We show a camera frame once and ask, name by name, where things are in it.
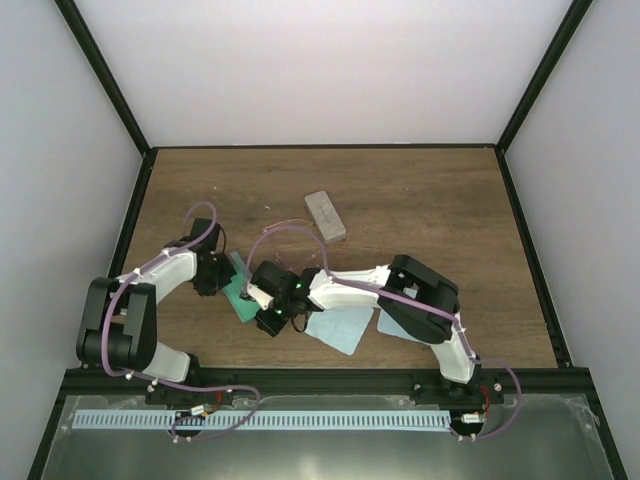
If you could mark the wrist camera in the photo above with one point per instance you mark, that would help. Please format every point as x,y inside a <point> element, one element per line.
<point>210,235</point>
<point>269,285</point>

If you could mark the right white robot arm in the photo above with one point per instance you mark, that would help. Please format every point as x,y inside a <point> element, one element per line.
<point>422,302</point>

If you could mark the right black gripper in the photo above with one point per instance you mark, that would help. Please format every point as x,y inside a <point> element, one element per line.
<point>274,327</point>

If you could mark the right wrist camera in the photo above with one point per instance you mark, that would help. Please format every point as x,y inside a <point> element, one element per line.
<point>269,285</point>

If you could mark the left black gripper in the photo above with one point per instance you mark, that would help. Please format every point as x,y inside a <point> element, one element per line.
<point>229,271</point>

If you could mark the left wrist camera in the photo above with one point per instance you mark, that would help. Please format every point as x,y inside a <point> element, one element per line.
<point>210,235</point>

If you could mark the light blue cloth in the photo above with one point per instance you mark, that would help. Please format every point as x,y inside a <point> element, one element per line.
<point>340,329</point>
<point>388,326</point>

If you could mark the light grey glasses case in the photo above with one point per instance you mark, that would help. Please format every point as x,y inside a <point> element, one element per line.
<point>325,217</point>

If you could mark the blue-grey glasses case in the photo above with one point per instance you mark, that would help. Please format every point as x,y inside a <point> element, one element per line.
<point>244,307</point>

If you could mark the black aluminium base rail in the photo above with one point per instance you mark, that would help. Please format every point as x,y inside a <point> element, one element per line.
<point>424,386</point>

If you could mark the light blue slotted cable duct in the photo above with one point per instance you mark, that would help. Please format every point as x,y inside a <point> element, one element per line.
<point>421,420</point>

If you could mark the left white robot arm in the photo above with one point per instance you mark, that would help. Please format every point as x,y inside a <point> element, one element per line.
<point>119,321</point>

